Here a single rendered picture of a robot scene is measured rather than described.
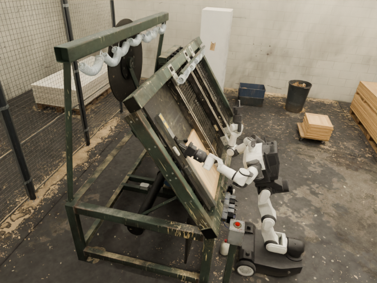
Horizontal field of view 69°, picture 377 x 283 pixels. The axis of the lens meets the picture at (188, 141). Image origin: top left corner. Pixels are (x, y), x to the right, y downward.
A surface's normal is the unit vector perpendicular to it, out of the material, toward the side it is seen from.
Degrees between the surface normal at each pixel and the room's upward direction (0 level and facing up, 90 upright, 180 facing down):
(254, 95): 90
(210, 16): 90
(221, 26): 90
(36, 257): 0
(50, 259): 0
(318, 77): 90
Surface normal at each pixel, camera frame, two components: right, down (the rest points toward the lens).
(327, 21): -0.21, 0.50
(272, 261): 0.04, -0.85
